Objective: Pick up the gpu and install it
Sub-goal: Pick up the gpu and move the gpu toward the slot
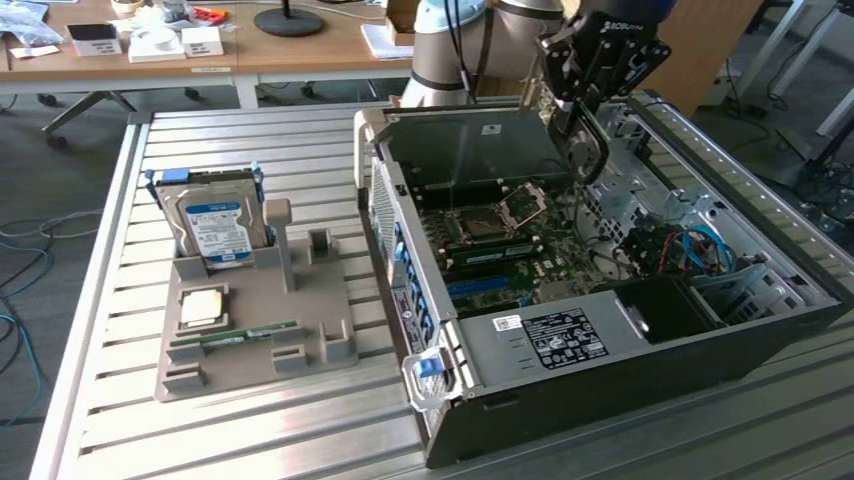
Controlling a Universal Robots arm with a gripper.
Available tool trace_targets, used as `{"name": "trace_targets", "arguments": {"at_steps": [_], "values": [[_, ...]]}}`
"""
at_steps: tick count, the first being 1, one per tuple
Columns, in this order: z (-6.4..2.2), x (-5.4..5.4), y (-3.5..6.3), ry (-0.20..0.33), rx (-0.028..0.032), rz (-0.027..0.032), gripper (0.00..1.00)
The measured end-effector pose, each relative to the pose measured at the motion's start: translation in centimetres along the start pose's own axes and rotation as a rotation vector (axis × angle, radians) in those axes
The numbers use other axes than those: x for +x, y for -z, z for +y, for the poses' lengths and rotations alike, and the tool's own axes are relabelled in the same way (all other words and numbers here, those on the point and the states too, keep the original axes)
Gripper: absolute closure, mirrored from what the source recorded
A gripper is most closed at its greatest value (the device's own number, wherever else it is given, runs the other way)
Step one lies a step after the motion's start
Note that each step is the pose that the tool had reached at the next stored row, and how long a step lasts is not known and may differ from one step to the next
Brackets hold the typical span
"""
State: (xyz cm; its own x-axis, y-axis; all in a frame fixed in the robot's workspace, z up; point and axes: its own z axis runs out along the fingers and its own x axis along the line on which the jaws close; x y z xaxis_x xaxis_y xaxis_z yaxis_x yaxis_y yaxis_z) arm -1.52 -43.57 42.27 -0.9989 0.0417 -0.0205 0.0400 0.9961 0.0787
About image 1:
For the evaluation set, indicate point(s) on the white box with black insert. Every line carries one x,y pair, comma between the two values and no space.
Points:
94,32

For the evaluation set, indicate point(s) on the small cardboard box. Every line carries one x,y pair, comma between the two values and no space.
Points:
401,15

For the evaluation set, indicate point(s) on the wooden cabinet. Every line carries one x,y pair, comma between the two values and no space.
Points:
708,65

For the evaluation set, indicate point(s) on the silver CPU chip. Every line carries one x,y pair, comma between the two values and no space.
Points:
201,307

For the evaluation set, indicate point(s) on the green motherboard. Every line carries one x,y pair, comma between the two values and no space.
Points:
564,270

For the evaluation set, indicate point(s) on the black floor stand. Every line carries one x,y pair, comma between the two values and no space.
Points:
801,145

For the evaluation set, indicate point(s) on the silver power supply unit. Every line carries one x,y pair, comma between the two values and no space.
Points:
481,345

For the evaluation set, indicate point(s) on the grey parts rack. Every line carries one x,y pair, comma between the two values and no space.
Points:
268,300

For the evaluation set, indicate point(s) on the silver perforated disk bay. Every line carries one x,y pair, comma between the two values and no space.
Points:
641,197

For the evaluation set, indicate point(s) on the white card with red print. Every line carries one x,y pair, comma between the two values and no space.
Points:
34,51

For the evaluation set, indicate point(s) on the black round lamp base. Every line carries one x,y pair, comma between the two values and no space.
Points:
290,22

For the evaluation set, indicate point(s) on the wooden desk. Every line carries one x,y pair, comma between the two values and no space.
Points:
168,70

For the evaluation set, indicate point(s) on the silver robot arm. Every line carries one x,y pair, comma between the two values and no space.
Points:
441,50

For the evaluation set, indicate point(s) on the metal socket cover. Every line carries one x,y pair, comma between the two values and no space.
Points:
528,200

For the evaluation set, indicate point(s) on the black plastic fan shroud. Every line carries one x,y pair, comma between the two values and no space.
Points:
668,310

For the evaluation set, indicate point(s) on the stack of white papers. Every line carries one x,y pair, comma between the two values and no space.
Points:
388,47

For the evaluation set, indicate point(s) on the black open PC case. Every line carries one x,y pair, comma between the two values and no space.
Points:
601,415

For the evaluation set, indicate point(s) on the CPU socket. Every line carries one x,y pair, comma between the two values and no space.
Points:
484,225

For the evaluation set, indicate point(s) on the blue expansion slot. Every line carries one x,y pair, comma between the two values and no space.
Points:
477,288

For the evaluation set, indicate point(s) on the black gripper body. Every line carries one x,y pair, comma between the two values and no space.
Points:
621,15

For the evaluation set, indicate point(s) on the silver hinged disk bracket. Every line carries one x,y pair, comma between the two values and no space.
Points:
755,295

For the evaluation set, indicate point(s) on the hard disk in blue caddy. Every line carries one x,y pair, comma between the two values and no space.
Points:
214,225

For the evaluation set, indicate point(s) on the red plastic object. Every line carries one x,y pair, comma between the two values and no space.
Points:
210,15

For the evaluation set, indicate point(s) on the green RAM stick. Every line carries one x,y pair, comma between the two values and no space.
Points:
234,336

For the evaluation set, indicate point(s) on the graphics card with metal bracket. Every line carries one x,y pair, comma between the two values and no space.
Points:
588,150

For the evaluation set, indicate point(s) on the white box with round cup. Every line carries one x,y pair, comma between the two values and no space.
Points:
157,50

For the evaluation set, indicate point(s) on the silver chipset heatsink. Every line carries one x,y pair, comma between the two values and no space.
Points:
560,292

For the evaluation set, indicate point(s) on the blue case latch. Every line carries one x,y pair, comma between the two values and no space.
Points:
428,367

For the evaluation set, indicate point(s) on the clear plastic bag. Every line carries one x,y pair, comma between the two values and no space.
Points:
27,25

